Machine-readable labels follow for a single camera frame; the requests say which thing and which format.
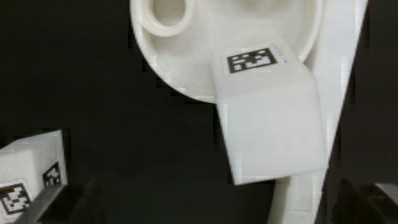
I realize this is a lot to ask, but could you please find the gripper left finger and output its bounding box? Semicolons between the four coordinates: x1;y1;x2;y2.
14;180;105;224

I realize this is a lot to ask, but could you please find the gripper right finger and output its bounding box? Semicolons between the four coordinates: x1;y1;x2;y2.
332;179;398;224

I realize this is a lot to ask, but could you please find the white right barrier wall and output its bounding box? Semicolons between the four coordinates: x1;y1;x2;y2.
266;0;368;224

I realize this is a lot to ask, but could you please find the white stool leg front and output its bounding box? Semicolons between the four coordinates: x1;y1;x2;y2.
0;130;67;224

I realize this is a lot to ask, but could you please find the white round stool seat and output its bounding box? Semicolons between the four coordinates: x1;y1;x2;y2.
130;0;325;103

